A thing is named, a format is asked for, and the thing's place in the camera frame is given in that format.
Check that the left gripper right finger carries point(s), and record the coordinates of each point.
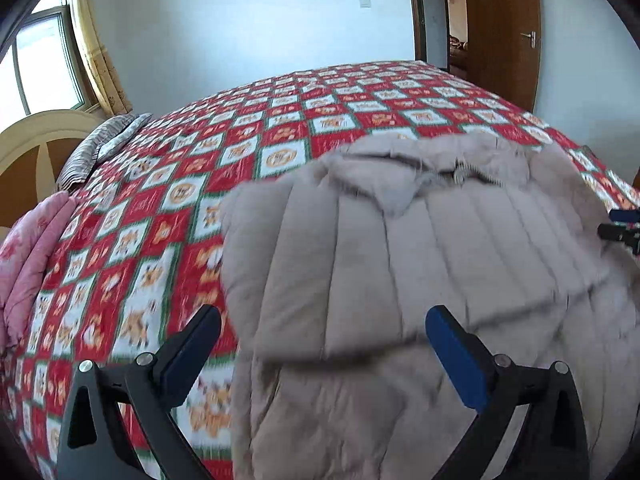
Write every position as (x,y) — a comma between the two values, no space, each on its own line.
(552,442)

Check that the silver door handle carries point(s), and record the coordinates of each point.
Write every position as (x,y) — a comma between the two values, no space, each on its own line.
(532,38)

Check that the pink folded blanket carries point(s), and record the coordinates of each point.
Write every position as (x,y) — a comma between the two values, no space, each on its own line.
(24,256)

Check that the brown wooden door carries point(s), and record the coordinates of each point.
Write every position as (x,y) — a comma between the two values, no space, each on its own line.
(499,58)

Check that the cream and brown headboard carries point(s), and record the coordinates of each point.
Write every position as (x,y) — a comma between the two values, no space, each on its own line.
(33,153)

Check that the window with green frame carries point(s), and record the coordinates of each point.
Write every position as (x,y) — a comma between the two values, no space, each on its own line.
(42,69)

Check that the grey striped pillow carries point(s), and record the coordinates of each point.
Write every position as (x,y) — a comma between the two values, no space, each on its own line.
(104,142)

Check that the pale pink puffer jacket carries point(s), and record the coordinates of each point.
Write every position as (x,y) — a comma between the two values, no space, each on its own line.
(328,273)

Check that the right floral yellow curtain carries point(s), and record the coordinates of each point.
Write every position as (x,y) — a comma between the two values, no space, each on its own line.
(97,62)

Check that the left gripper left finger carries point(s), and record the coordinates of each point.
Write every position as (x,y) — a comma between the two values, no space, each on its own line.
(94,443)

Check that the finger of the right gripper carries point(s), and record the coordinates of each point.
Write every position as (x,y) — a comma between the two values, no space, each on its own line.
(627,235)
(629,216)

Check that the red checkered cartoon bedspread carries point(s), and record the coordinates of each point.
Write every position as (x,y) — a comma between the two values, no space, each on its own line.
(142,251)

